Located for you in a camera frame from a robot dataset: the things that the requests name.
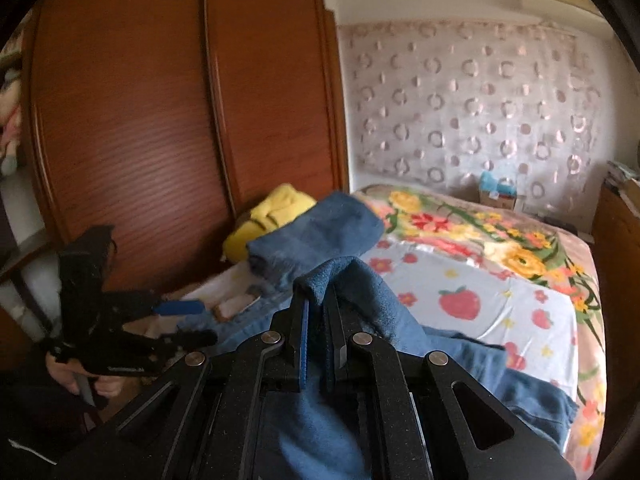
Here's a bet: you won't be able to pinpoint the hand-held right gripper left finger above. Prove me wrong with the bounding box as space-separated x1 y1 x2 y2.
50 280 308 480

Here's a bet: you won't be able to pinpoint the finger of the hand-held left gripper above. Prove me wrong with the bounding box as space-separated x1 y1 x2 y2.
125 329 218 356
107 291 206 331

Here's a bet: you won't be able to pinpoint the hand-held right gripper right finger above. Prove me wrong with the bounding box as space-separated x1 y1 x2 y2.
320 300 576 480

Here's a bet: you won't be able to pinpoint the blue denim pants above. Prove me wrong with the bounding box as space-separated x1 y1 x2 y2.
200 191 578 480

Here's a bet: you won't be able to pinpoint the person's left hand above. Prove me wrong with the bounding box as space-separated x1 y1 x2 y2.
47 357 123 409

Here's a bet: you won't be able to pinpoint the yellow cloth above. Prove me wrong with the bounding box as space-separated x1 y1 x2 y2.
222 183 318 263

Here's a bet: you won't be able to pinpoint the strawberry print sheet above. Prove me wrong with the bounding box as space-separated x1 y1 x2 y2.
180 245 581 401

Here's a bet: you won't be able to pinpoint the plush toy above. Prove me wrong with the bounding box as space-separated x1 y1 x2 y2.
0 55 23 176

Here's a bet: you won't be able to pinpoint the wooden wardrobe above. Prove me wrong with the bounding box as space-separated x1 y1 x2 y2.
20 0 351 291

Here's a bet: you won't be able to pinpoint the floral blanket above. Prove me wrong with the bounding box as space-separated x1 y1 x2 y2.
350 185 608 471

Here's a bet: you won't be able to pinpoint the cardboard box with blue items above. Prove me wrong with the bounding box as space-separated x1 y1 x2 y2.
477 171 526 211

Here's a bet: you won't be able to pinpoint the circle patterned sheer curtain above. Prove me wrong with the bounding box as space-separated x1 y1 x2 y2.
340 20 603 201

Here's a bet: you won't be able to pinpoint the wooden window cabinet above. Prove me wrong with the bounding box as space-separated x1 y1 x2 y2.
592 180 640 311

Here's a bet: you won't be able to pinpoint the stack of folded cloths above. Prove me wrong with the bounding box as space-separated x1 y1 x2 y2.
605 160 640 196

